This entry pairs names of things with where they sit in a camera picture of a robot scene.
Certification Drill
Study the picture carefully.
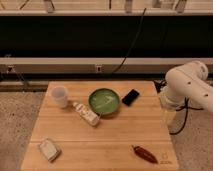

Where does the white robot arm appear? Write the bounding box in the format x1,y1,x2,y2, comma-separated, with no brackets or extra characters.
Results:
159,61,213,125

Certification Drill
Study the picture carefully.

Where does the black smartphone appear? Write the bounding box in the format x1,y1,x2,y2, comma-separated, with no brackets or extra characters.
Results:
122,89,140,106

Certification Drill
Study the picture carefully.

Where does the brown chili pepper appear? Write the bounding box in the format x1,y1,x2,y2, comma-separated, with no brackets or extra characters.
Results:
132,146,158,164

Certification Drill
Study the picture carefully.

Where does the green bowl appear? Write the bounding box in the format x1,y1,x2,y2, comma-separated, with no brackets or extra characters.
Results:
88,88,120,116

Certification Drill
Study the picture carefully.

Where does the white plastic bottle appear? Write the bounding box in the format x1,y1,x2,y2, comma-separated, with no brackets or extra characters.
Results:
73,102,100,126

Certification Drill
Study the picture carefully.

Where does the white plastic cup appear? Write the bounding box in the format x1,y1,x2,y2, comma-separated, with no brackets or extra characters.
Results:
51,86,68,108

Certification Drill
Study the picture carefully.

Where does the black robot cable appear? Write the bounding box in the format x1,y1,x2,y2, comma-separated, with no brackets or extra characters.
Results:
153,79,205,136

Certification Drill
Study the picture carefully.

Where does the wall power outlet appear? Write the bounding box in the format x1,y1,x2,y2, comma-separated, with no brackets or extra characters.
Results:
96,66,102,73

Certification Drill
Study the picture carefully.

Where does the black hanging cable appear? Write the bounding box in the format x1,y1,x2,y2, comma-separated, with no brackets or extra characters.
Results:
110,7,148,74

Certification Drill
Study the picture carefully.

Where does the left wall outlet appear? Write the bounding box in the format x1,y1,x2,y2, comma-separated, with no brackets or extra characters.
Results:
7,66,15,73

